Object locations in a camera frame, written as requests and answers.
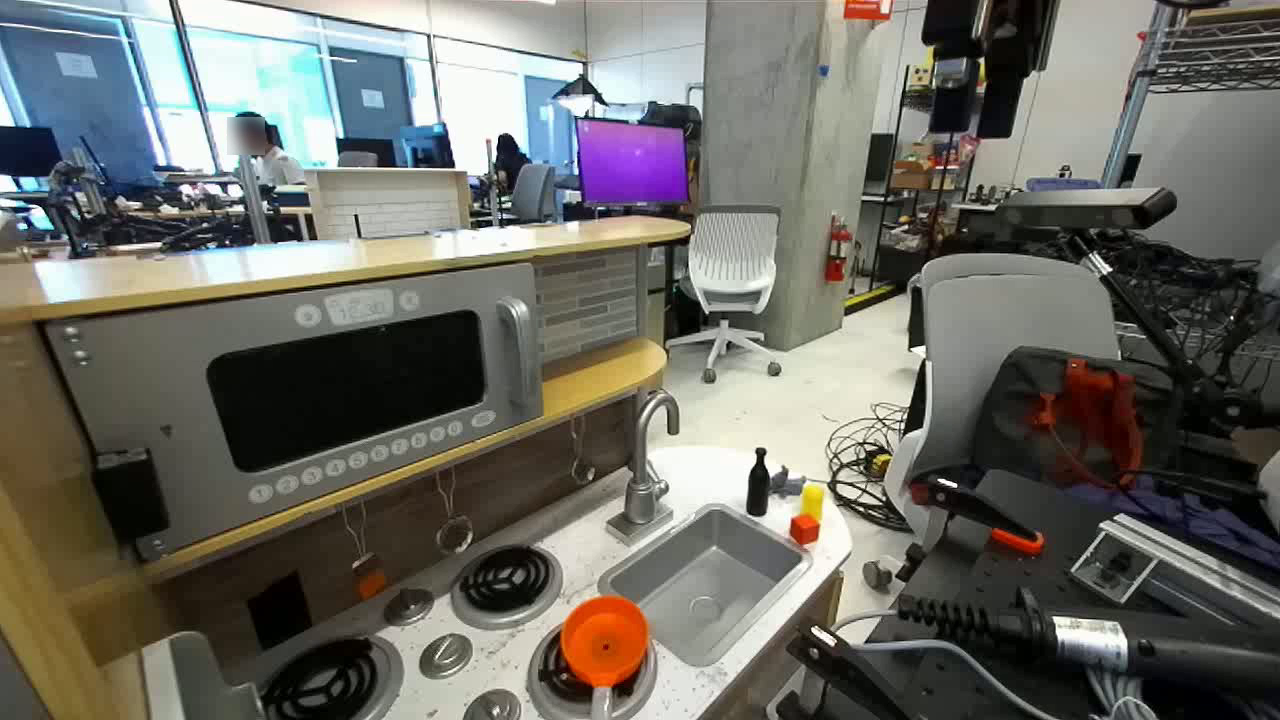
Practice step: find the small orange toy object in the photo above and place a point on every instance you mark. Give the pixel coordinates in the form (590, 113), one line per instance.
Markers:
(806, 528)

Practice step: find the small yellow toy object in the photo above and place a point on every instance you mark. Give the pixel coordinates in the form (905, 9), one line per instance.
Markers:
(814, 499)

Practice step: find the orange toy pot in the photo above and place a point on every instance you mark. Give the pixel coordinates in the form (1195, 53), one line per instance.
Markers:
(604, 637)

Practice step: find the silver toy faucet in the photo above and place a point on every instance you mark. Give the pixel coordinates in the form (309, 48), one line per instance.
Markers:
(646, 499)

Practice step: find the white office chair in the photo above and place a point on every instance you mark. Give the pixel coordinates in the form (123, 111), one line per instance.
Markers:
(731, 260)

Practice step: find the small black bottle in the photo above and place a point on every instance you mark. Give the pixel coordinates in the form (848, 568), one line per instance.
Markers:
(757, 482)

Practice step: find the purple screen monitor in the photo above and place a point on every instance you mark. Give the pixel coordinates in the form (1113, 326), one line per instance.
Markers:
(633, 162)

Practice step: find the grey office chair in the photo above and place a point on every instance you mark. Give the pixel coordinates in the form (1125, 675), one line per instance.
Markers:
(535, 195)

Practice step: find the red fire extinguisher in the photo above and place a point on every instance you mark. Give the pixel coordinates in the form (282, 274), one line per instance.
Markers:
(837, 248)

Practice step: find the grey toy sink basin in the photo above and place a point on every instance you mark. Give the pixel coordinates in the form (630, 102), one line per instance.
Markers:
(707, 585)

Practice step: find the person in dark clothes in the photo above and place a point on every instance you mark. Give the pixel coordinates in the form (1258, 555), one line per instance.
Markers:
(510, 162)

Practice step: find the black coil stove burner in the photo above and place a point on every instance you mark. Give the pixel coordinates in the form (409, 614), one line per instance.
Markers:
(507, 582)
(325, 681)
(554, 681)

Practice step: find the white desk partition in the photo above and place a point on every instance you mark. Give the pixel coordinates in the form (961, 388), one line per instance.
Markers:
(387, 202)

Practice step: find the metal storage shelf rack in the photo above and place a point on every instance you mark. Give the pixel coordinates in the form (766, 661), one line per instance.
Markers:
(920, 185)

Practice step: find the silver stove knob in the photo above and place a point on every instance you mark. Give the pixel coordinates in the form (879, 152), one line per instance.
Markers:
(444, 654)
(409, 606)
(495, 704)

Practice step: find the grey white chair back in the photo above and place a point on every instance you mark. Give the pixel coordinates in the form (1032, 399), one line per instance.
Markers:
(1002, 304)

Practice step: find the black bar clamp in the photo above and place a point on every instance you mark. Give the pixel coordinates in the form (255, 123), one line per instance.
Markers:
(840, 666)

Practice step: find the red exit sign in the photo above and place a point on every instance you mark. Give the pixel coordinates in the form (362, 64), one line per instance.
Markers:
(866, 9)

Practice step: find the person in white shirt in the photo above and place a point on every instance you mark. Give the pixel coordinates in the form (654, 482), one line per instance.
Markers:
(267, 158)

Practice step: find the black hanging clothes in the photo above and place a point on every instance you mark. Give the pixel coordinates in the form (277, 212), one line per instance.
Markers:
(994, 53)

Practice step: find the grey toy microwave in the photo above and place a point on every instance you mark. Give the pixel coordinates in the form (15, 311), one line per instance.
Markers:
(147, 401)

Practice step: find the wooden toy kitchen frame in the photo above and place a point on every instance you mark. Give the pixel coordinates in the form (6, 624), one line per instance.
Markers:
(267, 266)

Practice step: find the black stereo camera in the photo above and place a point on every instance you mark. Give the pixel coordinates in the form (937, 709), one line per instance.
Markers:
(1087, 205)

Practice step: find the black camera stand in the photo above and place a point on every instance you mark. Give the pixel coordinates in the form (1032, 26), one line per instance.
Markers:
(1133, 304)

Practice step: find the aluminium extrusion rail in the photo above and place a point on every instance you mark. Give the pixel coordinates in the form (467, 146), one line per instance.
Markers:
(1183, 567)

